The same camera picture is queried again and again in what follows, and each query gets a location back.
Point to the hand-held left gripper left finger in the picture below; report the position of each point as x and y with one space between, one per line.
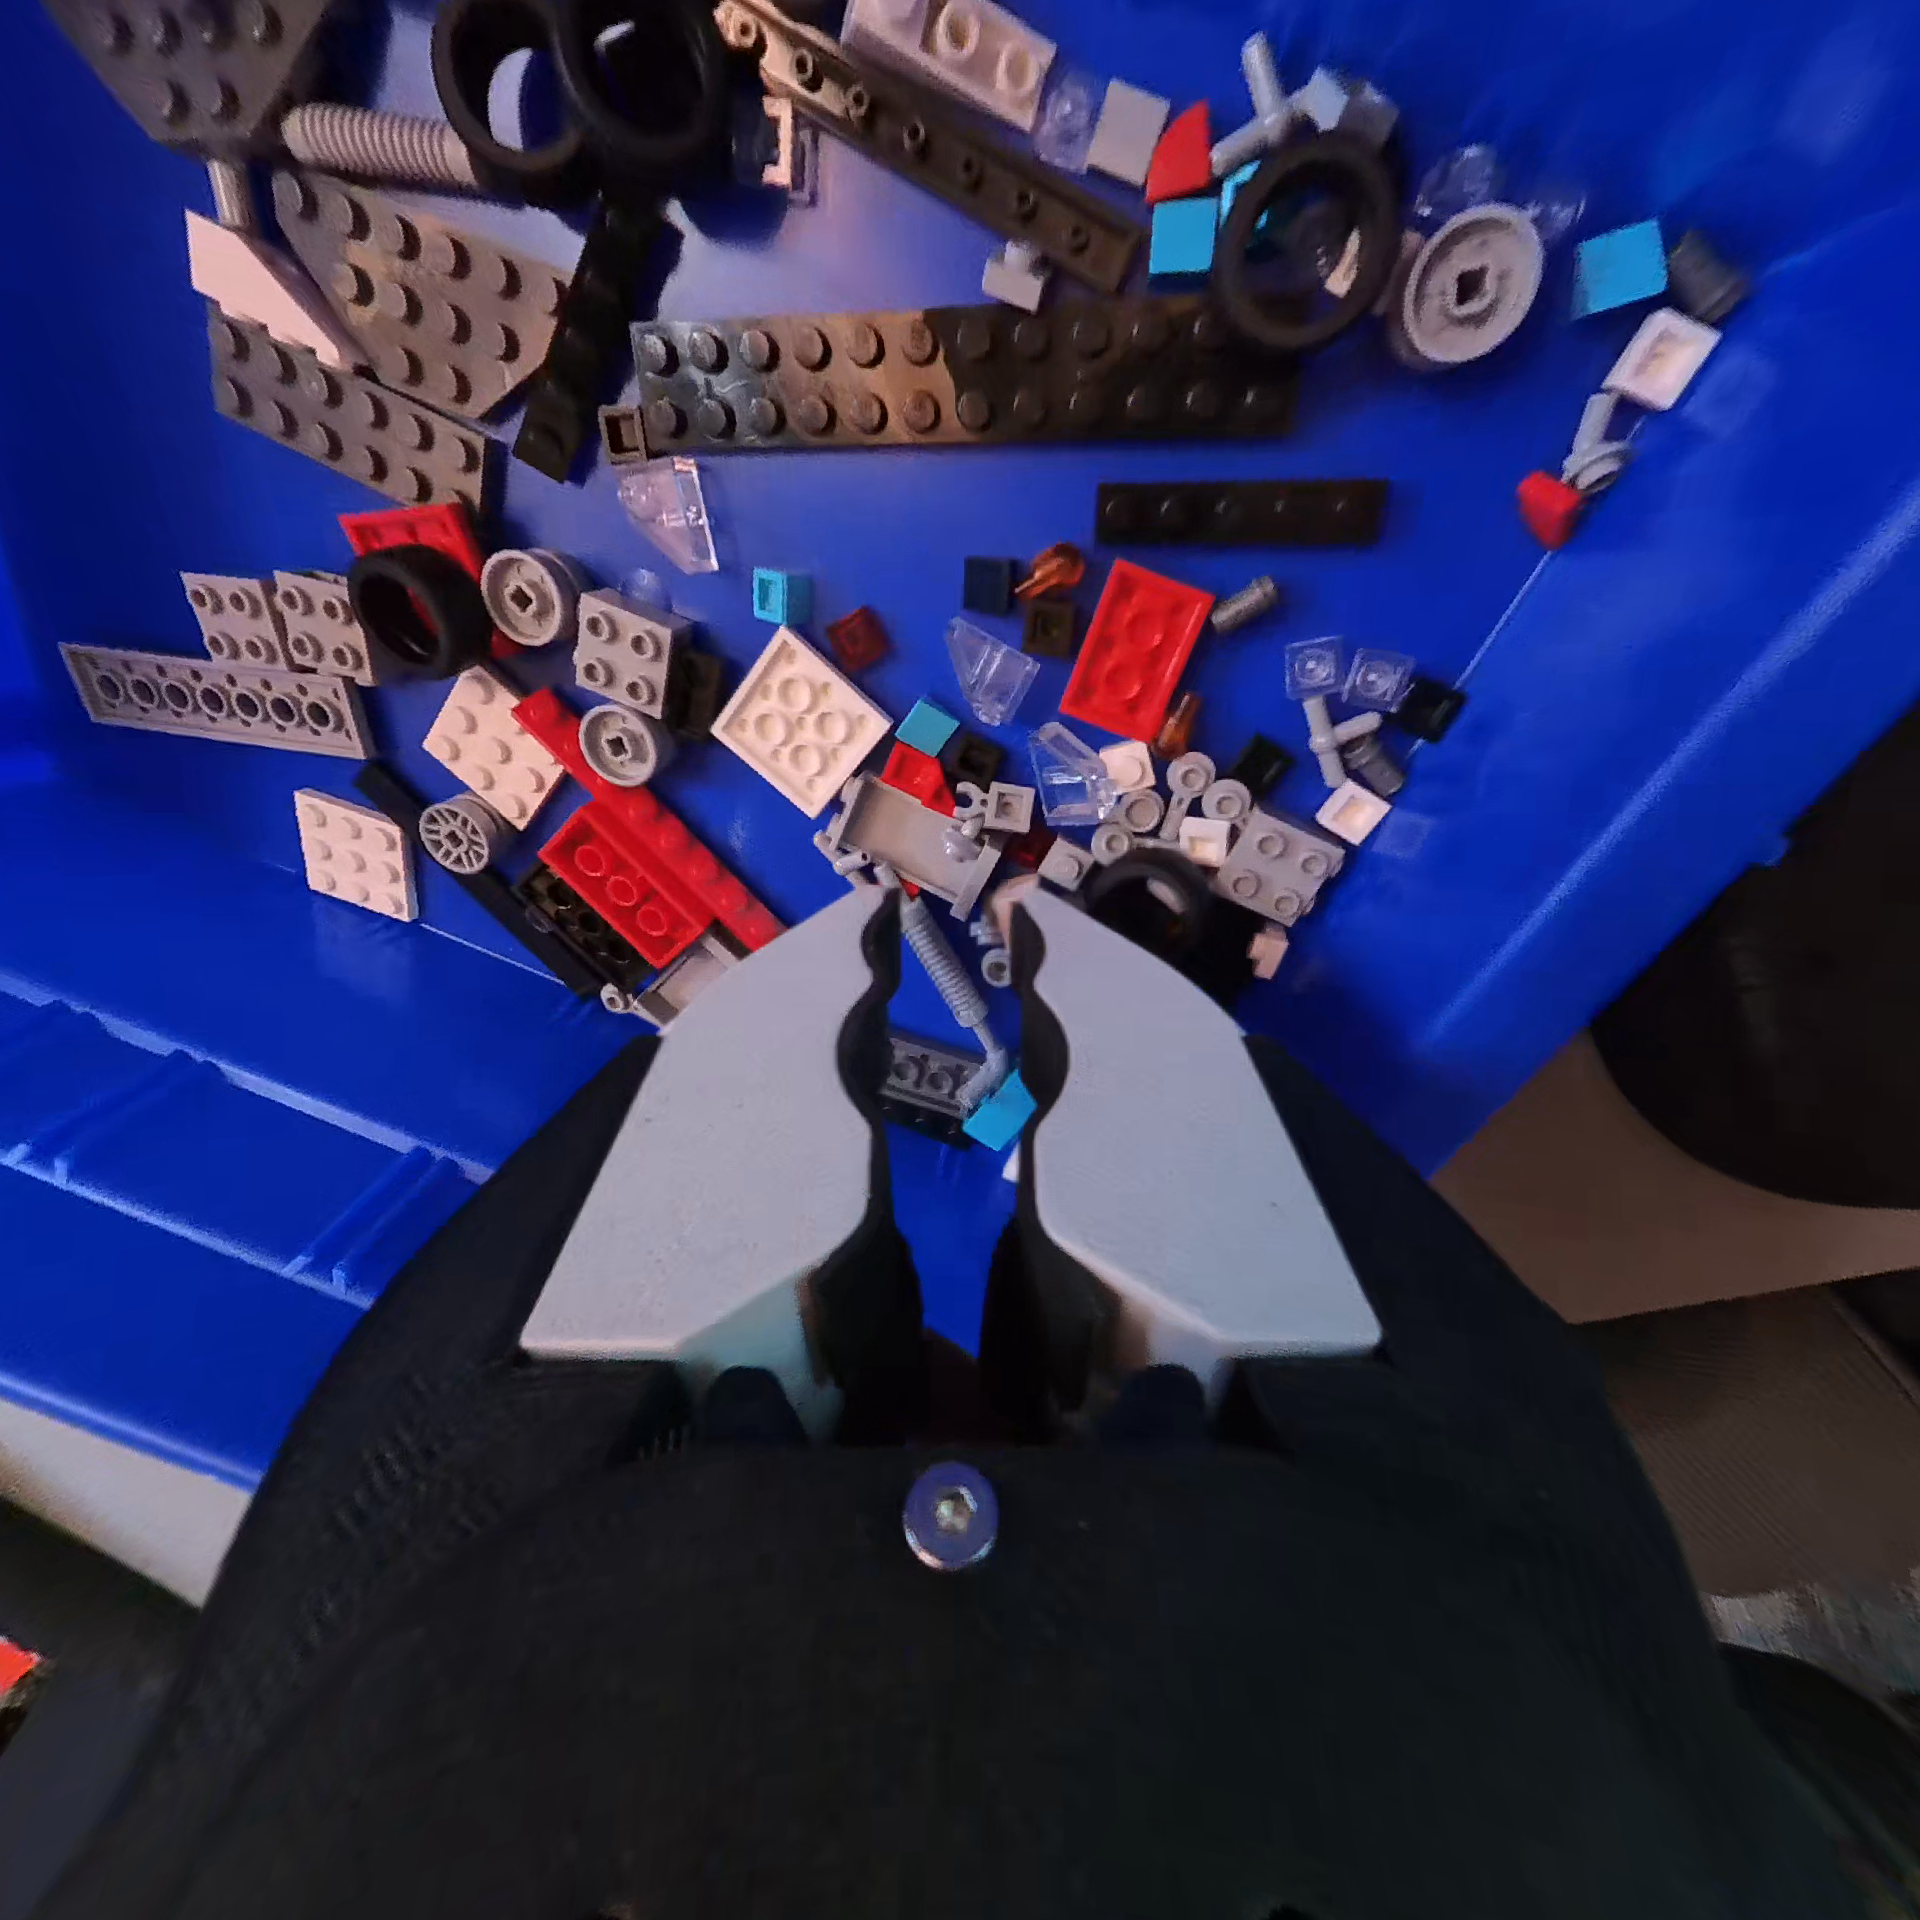
704 1185

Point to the blue plastic bin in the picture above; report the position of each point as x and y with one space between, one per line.
1350 960

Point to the pile of toy bricks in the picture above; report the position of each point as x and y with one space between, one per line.
960 382

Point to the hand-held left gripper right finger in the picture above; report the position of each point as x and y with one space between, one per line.
1185 1200

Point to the black cushion pad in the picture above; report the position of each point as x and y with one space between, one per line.
1800 1049

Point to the grey desk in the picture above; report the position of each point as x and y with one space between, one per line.
1530 1200

